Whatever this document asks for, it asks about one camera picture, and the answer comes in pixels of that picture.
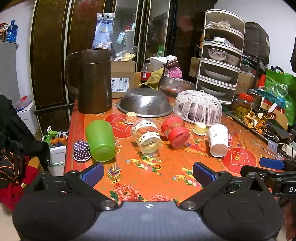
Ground green shopping bag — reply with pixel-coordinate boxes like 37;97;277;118
264;66;295;126

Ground white tiered dish rack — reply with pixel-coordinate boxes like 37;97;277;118
196;9;245;104

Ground white paper cup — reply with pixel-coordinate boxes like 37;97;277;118
207;124;228;158

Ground red polka dot cupcake liner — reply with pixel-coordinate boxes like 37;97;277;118
228;134;233;147

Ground blue white snack bag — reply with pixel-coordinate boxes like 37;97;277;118
92;13;114;51

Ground white box with bottles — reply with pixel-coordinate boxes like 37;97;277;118
42;126;68;165

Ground dark wooden cabinet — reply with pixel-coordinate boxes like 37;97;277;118
30;1;216;133

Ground clear cup with cream bands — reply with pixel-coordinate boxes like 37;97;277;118
131;118;162;156

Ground steel colander bowl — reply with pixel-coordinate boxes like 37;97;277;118
116;87;173;118

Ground tray of dried orange peels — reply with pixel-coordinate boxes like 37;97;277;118
227;111;292;143

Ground large steel basin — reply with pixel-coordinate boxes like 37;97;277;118
158;75;196;97

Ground yellow cupcake liner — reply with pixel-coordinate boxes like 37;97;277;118
193;122;207;136

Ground glass jar with red lid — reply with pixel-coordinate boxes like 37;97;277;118
232;93;254;121

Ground red cap soda bottle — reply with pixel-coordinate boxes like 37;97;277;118
140;60;152;83

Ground green plastic cup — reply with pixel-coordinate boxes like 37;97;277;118
85;120;116;162

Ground blue water bottle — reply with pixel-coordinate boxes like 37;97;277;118
6;20;18;43

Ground white mesh food cover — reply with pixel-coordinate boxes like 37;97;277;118
173;90;222;126

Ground brown plastic pitcher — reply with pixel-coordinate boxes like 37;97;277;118
65;49;112;114

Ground purple polka dot cupcake liner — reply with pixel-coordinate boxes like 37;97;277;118
73;141;92;162

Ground grey refrigerator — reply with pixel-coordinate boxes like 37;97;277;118
0;40;20;104

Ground clear cup with red bands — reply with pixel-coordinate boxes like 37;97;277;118
161;115;190;148

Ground cardboard box with label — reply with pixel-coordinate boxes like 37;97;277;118
111;61;135;99

